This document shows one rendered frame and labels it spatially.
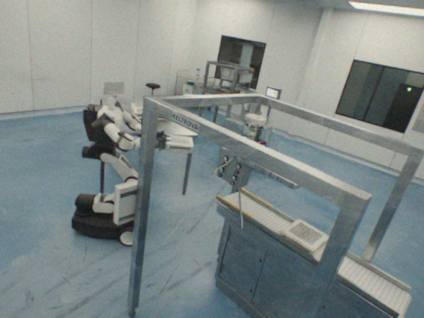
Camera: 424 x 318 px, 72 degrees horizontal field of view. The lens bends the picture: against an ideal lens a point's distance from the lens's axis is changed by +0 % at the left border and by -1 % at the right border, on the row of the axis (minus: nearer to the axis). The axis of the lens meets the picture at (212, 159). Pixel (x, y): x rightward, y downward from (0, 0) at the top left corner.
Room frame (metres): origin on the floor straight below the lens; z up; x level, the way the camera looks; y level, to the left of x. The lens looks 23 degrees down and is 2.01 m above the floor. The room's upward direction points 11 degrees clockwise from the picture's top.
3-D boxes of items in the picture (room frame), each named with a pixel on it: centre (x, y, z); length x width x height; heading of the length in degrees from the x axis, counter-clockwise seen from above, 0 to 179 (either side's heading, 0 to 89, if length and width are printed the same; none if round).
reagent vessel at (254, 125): (2.02, -0.24, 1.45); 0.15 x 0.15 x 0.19
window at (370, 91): (6.20, -3.05, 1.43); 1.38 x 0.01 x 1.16; 58
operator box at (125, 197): (1.54, 0.45, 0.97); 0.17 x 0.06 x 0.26; 140
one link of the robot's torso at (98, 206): (2.47, 0.96, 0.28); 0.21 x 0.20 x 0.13; 101
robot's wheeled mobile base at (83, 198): (2.47, 0.93, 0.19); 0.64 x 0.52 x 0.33; 101
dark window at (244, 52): (7.99, -0.19, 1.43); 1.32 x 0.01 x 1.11; 58
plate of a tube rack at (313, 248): (1.67, -0.71, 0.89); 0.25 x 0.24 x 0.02; 140
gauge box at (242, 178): (1.96, -0.17, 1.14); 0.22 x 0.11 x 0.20; 50
